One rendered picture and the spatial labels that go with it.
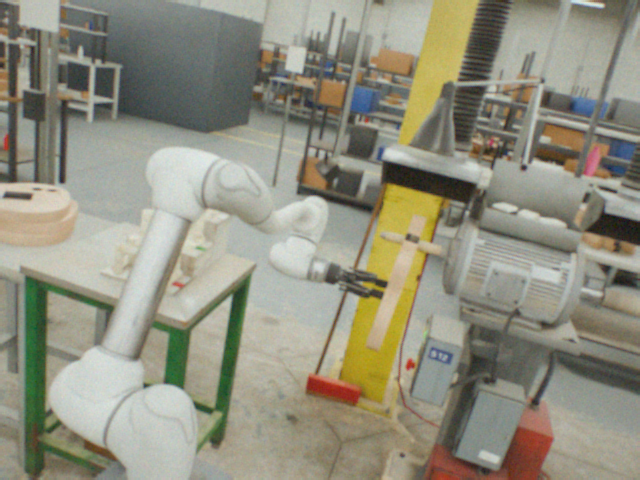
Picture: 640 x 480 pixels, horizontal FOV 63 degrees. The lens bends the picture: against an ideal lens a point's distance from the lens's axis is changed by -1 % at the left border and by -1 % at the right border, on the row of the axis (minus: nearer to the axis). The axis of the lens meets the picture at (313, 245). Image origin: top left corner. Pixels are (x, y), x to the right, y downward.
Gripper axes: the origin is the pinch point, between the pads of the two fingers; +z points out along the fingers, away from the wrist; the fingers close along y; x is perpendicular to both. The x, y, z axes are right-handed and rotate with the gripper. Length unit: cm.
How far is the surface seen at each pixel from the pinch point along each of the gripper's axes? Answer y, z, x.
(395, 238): -2.7, -1.3, 18.1
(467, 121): -13, 10, 58
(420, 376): 33.7, 17.7, -3.1
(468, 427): 21.4, 37.4, -25.3
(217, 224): -8, -66, 1
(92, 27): -559, -558, -45
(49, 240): 14, -123, -15
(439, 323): 22.2, 18.7, 8.0
